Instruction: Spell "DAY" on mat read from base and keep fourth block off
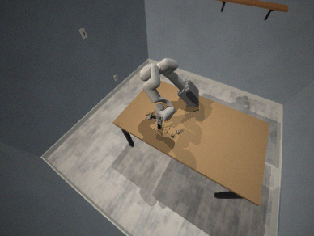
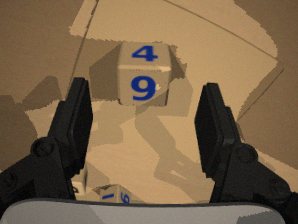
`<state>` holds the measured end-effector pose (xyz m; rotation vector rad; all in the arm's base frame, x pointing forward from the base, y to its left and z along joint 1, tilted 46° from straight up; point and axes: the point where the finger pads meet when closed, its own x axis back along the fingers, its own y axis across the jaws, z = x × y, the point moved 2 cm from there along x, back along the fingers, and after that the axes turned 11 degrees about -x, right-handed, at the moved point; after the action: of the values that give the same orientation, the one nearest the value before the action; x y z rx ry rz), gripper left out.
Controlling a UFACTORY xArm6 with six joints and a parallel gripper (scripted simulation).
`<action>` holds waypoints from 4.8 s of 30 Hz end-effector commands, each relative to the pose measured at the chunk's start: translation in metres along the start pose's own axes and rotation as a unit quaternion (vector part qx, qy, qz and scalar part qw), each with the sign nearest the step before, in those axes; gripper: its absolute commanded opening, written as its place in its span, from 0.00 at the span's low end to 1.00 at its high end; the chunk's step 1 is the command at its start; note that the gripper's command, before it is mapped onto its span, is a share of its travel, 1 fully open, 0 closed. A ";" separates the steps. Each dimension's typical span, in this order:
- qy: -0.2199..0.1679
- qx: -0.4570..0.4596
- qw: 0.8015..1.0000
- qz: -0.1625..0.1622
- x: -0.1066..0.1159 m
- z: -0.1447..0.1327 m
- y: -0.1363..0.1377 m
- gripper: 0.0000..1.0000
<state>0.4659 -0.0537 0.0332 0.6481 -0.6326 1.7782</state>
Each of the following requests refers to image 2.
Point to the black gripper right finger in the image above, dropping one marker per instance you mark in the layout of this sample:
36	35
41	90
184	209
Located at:
233	165

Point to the beige block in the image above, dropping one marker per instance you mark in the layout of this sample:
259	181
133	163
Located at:
115	194
79	182
144	73

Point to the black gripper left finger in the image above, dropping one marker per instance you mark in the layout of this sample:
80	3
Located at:
56	158

